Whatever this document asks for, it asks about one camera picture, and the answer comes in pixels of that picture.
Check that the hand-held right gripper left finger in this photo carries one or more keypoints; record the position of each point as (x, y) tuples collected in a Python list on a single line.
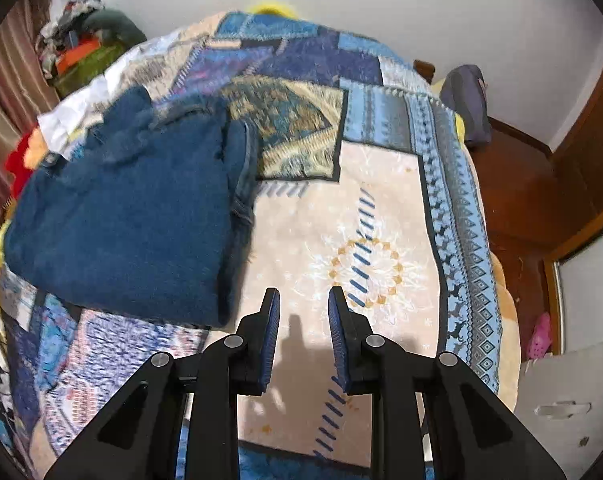
[(270, 340)]

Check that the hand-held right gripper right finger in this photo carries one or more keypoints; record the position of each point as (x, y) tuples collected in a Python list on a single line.
[(337, 340)]

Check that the blue denim jacket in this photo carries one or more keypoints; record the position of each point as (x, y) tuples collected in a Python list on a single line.
[(121, 220)]

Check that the pile of mixed clothes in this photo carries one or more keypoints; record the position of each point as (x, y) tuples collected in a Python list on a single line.
[(66, 20)]

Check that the blue patchwork blanket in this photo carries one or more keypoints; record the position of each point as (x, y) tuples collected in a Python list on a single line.
[(381, 210)]

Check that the tan mattress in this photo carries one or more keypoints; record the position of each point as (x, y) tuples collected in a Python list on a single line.
[(506, 335)]

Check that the pink shoe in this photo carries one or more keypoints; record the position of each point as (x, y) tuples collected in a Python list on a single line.
[(539, 335)]

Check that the white board with cut-out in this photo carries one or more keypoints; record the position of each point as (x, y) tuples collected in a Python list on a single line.
[(571, 435)]

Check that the white sliding door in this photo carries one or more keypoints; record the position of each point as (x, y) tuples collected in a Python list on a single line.
[(591, 305)]

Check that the grey backpack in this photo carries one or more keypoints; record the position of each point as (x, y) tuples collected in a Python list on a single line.
[(465, 102)]

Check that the white cloth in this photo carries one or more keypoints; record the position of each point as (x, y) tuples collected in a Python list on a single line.
[(71, 115)]

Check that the red plush toy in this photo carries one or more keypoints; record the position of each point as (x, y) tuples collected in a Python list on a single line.
[(19, 160)]

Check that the green storage box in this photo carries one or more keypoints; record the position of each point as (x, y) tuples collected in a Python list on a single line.
[(94, 72)]

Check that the yellow pillow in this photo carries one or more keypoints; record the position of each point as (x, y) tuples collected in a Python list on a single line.
[(271, 10)]

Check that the orange box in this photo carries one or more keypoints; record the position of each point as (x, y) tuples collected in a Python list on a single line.
[(79, 56)]

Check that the grey plush cushion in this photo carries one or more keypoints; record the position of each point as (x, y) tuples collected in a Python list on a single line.
[(119, 27)]

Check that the striped brown curtain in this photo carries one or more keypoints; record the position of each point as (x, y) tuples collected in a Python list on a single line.
[(6, 85)]

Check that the wooden bed post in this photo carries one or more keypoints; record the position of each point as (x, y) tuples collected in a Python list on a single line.
[(424, 70)]

